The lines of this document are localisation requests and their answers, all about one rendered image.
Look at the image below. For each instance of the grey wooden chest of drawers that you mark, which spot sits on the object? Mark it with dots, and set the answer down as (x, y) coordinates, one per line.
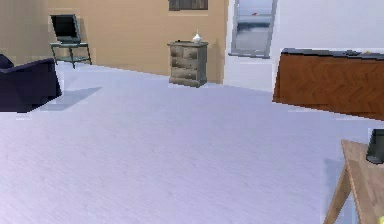
(188, 63)

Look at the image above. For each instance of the small white vase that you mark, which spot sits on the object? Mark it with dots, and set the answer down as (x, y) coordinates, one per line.
(197, 38)

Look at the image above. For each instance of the grey framed window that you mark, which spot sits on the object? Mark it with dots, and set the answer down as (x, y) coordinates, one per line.
(253, 30)

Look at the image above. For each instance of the dark green metal stand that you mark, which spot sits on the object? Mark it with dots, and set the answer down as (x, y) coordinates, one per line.
(70, 50)

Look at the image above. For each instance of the brown counter with dark top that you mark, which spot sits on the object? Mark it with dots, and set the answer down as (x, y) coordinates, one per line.
(330, 83)

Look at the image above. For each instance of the black television set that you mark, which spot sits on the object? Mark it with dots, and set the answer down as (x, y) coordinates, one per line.
(65, 28)

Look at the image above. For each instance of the dark navy sofa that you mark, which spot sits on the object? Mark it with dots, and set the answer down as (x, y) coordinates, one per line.
(26, 83)

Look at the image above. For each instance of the light wooden table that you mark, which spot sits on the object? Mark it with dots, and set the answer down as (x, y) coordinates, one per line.
(361, 180)

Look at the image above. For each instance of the black cylindrical pot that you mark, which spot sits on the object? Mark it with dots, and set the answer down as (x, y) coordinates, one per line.
(376, 146)

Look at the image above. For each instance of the small yellow-green object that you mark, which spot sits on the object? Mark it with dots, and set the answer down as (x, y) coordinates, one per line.
(380, 220)

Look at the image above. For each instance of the dark framed wall picture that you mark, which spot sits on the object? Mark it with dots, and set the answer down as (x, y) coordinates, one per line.
(188, 4)

